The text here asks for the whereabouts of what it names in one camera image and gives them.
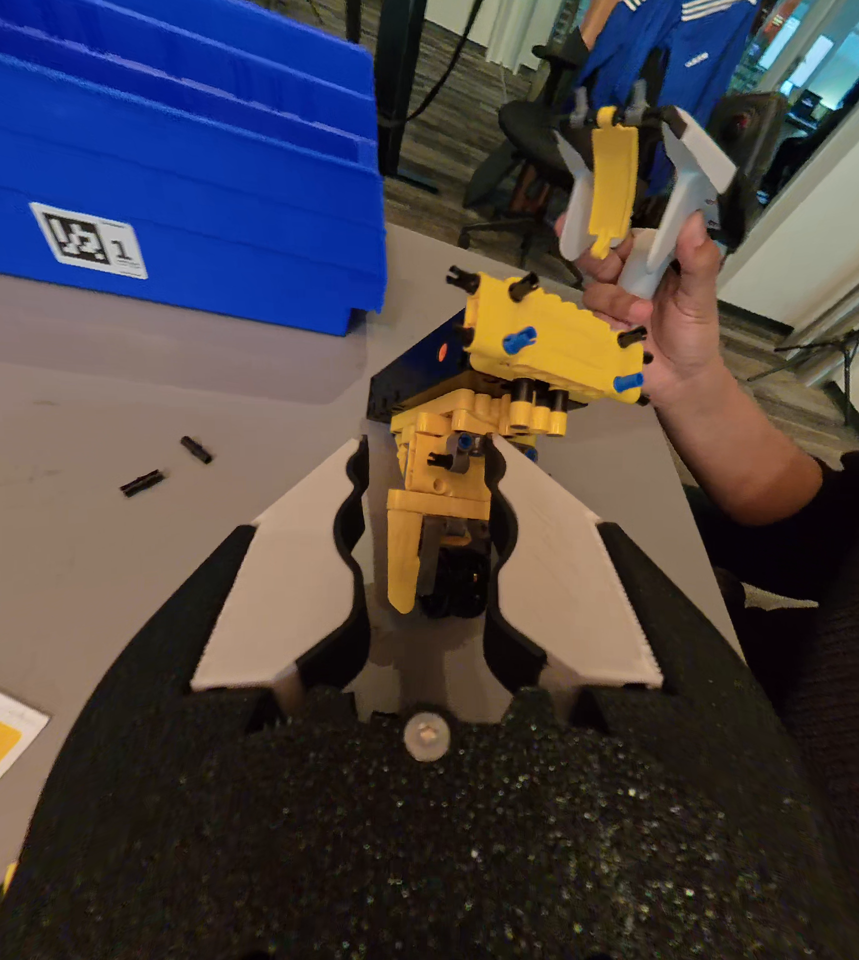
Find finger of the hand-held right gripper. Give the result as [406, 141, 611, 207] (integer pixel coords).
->
[658, 105, 740, 219]
[554, 127, 605, 262]

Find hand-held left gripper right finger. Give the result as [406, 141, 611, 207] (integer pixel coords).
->
[483, 435, 665, 693]

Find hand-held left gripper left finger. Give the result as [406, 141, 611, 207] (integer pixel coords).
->
[191, 435, 372, 710]

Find yellow brick panel with axle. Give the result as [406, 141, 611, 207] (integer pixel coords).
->
[570, 84, 659, 260]

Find yellow black toy brick model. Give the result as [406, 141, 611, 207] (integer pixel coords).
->
[366, 264, 653, 620]

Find person's right hand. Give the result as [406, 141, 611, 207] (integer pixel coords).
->
[555, 212, 725, 411]

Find black office chair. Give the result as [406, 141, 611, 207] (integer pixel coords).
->
[458, 30, 603, 290]
[705, 88, 788, 190]

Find blue striped jacket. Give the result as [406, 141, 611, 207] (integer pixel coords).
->
[578, 0, 764, 132]

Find black tripod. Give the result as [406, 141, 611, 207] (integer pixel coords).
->
[773, 326, 859, 451]

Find wooden standing desk black legs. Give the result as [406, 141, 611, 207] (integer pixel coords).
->
[343, 0, 442, 195]

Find blue plastic bin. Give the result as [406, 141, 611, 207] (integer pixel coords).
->
[0, 0, 389, 339]

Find black cable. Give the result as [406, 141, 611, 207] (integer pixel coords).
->
[403, 0, 487, 127]

